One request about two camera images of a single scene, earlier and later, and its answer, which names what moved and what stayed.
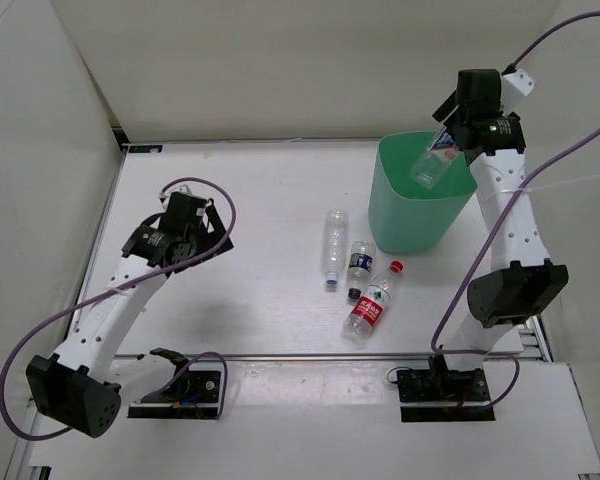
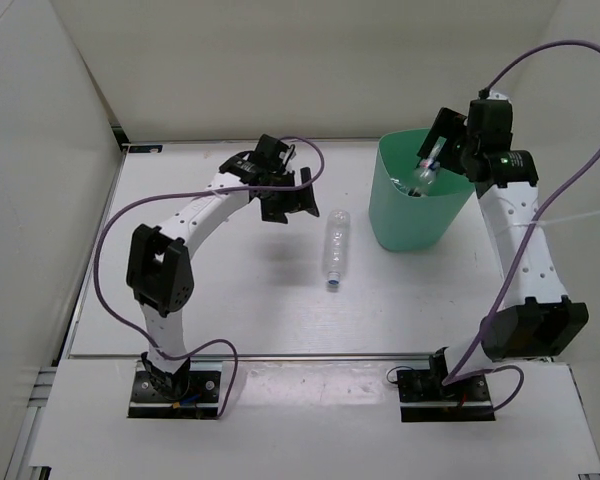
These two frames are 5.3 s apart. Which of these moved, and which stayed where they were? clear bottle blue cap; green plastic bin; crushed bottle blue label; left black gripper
Moved: left black gripper; crushed bottle blue label
Stayed: clear bottle blue cap; green plastic bin
